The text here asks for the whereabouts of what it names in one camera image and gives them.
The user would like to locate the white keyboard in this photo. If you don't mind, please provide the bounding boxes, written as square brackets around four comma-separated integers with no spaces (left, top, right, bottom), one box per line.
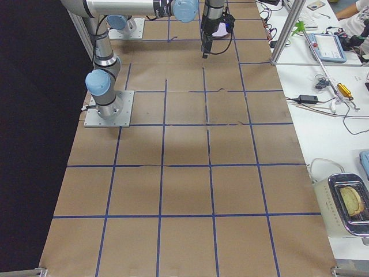
[298,9,318,31]

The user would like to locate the white toaster cord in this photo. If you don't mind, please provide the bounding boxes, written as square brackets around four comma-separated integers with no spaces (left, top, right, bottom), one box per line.
[307,158,345,183]

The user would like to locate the blue teach pendant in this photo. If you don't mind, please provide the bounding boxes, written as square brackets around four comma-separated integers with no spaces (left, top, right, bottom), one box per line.
[308,33,347,63]

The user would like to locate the long metal rod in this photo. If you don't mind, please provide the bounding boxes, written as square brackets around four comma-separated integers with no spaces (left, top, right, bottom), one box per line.
[302,30,344,103]

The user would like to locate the yellow tool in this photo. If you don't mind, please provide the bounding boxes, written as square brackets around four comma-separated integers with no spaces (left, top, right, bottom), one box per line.
[337,83,353,99]

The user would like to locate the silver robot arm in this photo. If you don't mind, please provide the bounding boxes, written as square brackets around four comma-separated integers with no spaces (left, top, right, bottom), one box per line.
[62,1,199,119]
[106,15,145,41]

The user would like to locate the black power adapter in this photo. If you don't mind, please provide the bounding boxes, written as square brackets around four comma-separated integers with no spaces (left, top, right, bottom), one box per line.
[298,95,319,104]

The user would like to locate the light blue box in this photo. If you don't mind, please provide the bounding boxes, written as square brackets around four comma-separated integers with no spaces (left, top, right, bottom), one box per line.
[359,150,369,177]

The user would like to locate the black cable on desk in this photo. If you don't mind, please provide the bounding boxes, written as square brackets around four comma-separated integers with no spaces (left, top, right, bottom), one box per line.
[285,96,369,136]

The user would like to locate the cream toaster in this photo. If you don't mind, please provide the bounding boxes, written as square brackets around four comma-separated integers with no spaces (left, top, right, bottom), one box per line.
[312,173,368,240]

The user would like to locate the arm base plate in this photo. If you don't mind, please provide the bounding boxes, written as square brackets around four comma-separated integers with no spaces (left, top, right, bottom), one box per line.
[109,18,145,40]
[84,91,134,128]

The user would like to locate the seated person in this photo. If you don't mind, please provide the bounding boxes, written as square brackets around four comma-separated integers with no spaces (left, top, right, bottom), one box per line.
[336,0,368,37]

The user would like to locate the wooden chopsticks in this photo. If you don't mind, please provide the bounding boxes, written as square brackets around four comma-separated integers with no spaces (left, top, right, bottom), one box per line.
[293,104,338,117]

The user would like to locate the toast slice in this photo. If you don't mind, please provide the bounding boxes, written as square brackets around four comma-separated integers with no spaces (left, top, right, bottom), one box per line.
[340,186,364,216]

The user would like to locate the green plastic clip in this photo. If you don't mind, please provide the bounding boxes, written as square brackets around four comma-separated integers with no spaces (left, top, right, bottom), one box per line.
[291,21,305,36]

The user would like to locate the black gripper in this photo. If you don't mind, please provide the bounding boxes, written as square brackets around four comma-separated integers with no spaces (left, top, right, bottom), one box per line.
[201,17,220,59]

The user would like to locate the aluminium frame post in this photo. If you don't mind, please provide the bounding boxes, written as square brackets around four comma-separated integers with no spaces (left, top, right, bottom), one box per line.
[270,0,305,65]

